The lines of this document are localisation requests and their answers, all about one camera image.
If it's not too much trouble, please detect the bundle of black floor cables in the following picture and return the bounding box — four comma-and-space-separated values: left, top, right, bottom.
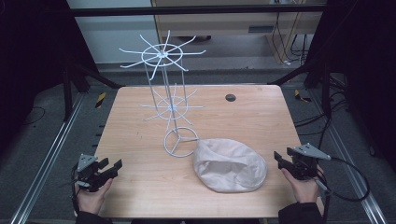
292, 73, 354, 150

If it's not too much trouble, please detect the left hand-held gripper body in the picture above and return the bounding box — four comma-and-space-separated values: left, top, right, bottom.
75, 153, 110, 193

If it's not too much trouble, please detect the person's left hand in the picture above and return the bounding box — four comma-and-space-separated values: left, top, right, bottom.
74, 177, 114, 216

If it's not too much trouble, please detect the aluminium floor rail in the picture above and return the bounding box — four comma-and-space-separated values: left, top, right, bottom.
8, 92, 87, 224
306, 88, 389, 224

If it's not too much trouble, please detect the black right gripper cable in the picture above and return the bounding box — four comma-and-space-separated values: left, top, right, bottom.
315, 156, 372, 224

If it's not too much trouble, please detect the black metal stand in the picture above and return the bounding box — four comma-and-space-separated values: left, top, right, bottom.
60, 60, 125, 123
267, 59, 332, 119

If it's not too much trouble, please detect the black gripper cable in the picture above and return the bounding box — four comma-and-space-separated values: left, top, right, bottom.
315, 156, 372, 224
59, 162, 82, 217

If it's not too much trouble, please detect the black horizontal frame bar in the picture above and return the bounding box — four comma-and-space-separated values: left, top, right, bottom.
69, 3, 328, 18

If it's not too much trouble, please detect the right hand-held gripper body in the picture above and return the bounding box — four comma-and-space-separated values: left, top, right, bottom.
286, 142, 332, 182

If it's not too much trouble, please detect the light wooden cabinet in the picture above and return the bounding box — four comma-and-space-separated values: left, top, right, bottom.
150, 0, 328, 64

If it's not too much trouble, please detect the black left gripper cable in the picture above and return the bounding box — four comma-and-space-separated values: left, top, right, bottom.
59, 162, 82, 217

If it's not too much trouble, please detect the beige flat cap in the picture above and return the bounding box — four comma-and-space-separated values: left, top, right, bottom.
192, 137, 268, 194

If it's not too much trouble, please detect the white wire hat rack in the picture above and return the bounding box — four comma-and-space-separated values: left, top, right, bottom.
119, 29, 207, 159

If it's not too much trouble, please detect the black yellow striped marker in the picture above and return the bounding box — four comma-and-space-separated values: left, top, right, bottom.
94, 91, 107, 109
293, 89, 312, 104

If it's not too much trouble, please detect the person's right hand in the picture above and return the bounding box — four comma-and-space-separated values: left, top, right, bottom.
280, 164, 325, 205

